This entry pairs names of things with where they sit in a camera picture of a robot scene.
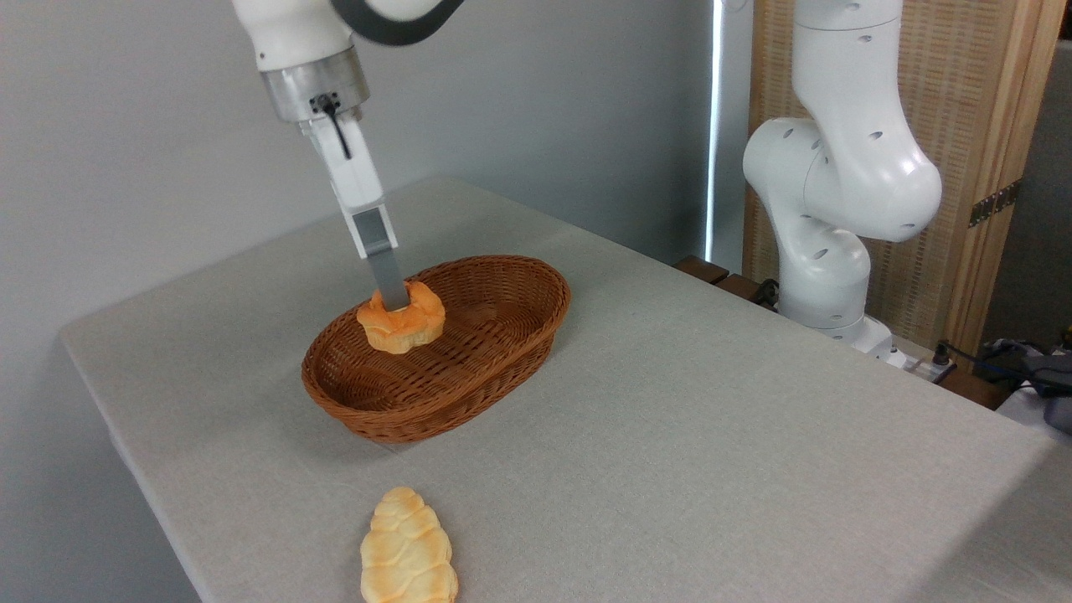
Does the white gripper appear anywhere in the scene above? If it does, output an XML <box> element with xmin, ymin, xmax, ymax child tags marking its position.
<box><xmin>297</xmin><ymin>111</ymin><xmax>410</xmax><ymax>313</ymax></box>

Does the round orange bread roll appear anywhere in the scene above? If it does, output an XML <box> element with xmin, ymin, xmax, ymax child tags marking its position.
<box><xmin>356</xmin><ymin>281</ymin><xmax>447</xmax><ymax>355</ymax></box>

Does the braided pale bread loaf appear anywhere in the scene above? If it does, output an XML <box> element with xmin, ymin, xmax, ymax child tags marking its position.
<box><xmin>360</xmin><ymin>487</ymin><xmax>460</xmax><ymax>603</ymax></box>

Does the brown wicker oval basket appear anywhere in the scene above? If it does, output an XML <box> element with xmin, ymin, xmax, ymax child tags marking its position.
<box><xmin>301</xmin><ymin>255</ymin><xmax>572</xmax><ymax>444</ymax></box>

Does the dark brown wooden bench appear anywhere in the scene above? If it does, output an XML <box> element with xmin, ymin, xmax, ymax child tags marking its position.
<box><xmin>673</xmin><ymin>255</ymin><xmax>781</xmax><ymax>312</ymax></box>

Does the grey tablecloth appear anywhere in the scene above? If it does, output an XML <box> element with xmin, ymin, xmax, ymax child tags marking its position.
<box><xmin>59</xmin><ymin>176</ymin><xmax>1072</xmax><ymax>603</ymax></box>

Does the wooden woven folding screen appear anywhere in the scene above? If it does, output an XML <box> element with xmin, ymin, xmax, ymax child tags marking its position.
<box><xmin>744</xmin><ymin>0</ymin><xmax>1069</xmax><ymax>361</ymax></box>

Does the metal screen hinge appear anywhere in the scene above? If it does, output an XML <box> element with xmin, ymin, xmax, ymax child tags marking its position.
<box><xmin>969</xmin><ymin>180</ymin><xmax>1022</xmax><ymax>229</ymax></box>

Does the dark grey cloth bundle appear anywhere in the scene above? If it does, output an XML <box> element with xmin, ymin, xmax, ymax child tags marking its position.
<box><xmin>974</xmin><ymin>337</ymin><xmax>1072</xmax><ymax>434</ymax></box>

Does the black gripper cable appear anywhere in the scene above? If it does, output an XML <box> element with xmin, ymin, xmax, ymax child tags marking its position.
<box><xmin>311</xmin><ymin>93</ymin><xmax>353</xmax><ymax>161</ymax></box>

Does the black power cable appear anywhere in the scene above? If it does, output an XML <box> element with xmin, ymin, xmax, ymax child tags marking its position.
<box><xmin>917</xmin><ymin>338</ymin><xmax>1039</xmax><ymax>386</ymax></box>

